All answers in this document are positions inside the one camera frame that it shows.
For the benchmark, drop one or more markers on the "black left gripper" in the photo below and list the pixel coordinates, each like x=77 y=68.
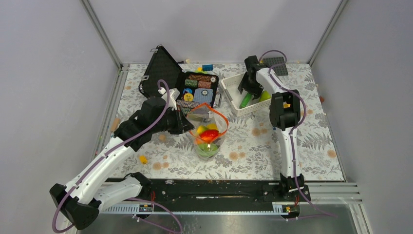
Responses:
x=183 y=125

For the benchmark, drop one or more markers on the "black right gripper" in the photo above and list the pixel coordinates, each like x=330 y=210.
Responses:
x=243 y=85

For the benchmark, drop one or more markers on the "dark green toy cucumber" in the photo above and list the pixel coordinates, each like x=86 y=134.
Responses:
x=245 y=101

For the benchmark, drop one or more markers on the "green toy apple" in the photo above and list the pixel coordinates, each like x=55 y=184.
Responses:
x=264 y=96

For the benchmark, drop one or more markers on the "yellow toy corn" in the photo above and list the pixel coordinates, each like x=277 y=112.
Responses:
x=200 y=129

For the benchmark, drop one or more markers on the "clear zip bag orange zipper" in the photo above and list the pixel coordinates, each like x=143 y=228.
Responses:
x=203 y=114

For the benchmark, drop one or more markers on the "red orange toy mango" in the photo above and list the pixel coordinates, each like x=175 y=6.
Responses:
x=209 y=135

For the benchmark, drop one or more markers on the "light green toy pepper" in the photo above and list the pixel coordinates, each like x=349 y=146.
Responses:
x=205 y=150

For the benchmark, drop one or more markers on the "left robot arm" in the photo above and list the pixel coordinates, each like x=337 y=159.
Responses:
x=82 y=199

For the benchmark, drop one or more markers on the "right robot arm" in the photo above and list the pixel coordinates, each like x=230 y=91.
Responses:
x=285 y=118

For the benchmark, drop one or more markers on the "white perforated plastic basket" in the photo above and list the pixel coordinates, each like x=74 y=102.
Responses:
x=245 y=93

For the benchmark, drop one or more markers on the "black poker chip case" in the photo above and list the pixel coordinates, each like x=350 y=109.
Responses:
x=193 y=88

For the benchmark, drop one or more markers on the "blue toy brick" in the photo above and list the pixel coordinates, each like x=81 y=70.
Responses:
x=207 y=67

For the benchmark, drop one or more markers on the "small yellow toy brick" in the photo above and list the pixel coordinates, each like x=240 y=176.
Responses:
x=143 y=159

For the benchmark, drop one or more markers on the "tan wooden block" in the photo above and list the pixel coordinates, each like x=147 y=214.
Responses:
x=115 y=124

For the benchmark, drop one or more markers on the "grey building base plate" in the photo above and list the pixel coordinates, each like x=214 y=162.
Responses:
x=279 y=62

